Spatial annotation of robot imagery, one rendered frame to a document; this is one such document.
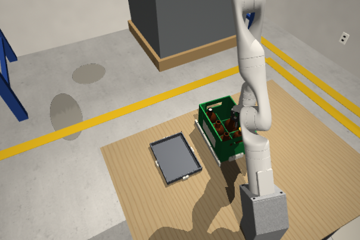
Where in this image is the green divided crate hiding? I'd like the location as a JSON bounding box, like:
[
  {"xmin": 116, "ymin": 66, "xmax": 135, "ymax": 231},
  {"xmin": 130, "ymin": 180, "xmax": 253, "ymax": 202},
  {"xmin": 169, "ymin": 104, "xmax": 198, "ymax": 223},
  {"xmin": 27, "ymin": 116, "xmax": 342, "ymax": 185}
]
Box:
[{"xmin": 198, "ymin": 95, "xmax": 245, "ymax": 162}]

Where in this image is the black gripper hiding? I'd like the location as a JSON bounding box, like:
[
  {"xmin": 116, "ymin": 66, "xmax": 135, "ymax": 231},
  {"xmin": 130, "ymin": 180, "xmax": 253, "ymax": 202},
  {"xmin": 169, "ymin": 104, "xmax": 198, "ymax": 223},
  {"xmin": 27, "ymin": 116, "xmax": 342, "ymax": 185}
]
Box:
[{"xmin": 231, "ymin": 109, "xmax": 239, "ymax": 127}]

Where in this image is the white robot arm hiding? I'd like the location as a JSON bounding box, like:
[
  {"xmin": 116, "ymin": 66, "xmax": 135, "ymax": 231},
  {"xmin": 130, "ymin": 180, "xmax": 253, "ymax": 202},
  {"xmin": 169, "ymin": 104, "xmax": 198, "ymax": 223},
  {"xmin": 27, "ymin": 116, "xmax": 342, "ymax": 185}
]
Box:
[{"xmin": 231, "ymin": 0, "xmax": 275, "ymax": 197}]

